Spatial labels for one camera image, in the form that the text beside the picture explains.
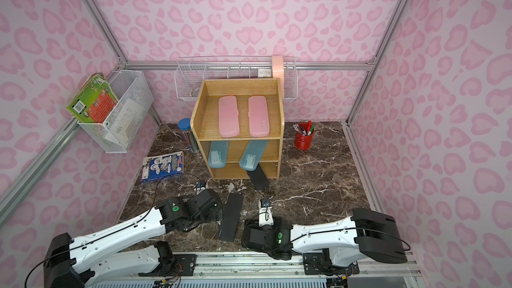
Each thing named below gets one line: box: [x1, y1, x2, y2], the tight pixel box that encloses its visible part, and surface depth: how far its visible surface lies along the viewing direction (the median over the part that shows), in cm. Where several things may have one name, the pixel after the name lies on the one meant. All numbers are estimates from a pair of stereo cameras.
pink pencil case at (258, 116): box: [248, 95, 270, 138], surface depth 79 cm
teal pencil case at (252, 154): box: [238, 140, 268, 172], surface depth 84 cm
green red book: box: [66, 72, 120, 124], surface depth 73 cm
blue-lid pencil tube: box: [177, 118, 200, 154], surface depth 97 cm
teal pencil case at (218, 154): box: [208, 140, 229, 169], surface depth 85 cm
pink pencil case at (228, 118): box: [218, 95, 240, 138], surface depth 78 cm
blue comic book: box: [140, 150, 184, 184], surface depth 100 cm
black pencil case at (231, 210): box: [218, 192, 244, 242], surface depth 83 cm
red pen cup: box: [294, 122, 314, 150], surface depth 106 cm
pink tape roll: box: [272, 55, 285, 99], surface depth 84 cm
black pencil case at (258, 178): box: [246, 163, 270, 190], surface depth 96 cm
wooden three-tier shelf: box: [190, 78, 285, 181], surface depth 83 cm
